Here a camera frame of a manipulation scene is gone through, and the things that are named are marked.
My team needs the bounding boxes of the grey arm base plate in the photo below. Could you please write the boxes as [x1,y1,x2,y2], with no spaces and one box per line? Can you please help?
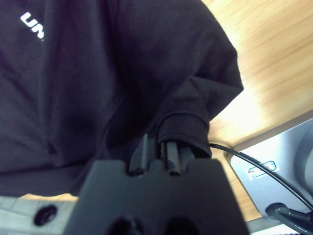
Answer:
[230,117,313,231]

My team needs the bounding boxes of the black Unitree polo shirt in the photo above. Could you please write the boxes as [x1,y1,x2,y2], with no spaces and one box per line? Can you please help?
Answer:
[0,0,244,197]

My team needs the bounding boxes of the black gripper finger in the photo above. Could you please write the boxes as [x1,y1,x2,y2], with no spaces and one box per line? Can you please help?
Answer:
[128,133,158,177]
[160,139,195,177]

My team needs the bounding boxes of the black cable at base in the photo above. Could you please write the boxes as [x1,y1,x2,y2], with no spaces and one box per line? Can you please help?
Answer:
[209,142,313,231]

